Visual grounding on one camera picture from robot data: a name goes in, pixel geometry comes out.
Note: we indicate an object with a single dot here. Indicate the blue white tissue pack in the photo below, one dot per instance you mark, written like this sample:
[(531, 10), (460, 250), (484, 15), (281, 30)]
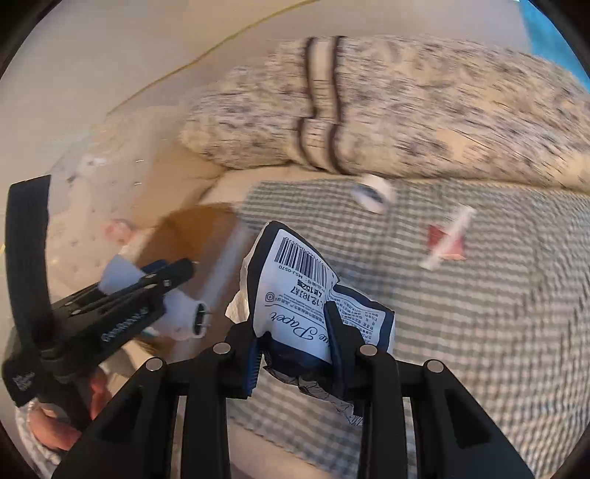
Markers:
[(295, 276)]

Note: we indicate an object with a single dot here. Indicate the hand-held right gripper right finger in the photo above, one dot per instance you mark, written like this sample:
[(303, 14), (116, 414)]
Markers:
[(334, 341)]

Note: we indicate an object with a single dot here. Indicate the grey checked cloth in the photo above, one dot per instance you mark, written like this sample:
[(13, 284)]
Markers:
[(461, 322)]

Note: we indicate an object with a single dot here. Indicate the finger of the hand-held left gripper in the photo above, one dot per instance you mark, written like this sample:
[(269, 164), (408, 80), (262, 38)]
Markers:
[(120, 322), (156, 271)]

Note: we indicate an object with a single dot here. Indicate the person's left hand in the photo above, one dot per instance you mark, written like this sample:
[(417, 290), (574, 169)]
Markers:
[(55, 430)]

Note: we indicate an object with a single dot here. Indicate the white flat stick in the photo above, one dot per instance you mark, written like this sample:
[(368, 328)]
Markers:
[(454, 230)]

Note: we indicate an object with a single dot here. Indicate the red flat packet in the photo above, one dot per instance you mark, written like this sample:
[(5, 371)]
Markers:
[(435, 239)]

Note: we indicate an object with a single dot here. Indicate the floral cream duvet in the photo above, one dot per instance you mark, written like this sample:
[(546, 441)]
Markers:
[(415, 115)]

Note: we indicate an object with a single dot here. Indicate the white tape roll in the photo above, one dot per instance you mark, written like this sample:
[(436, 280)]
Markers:
[(380, 186)]

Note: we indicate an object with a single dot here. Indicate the blue curtain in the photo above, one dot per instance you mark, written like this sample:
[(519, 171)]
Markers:
[(548, 23)]

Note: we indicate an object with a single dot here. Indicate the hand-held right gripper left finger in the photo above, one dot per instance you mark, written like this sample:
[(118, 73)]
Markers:
[(251, 368)]

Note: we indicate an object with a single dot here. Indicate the person's left forearm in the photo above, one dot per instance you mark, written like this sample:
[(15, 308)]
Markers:
[(32, 456)]

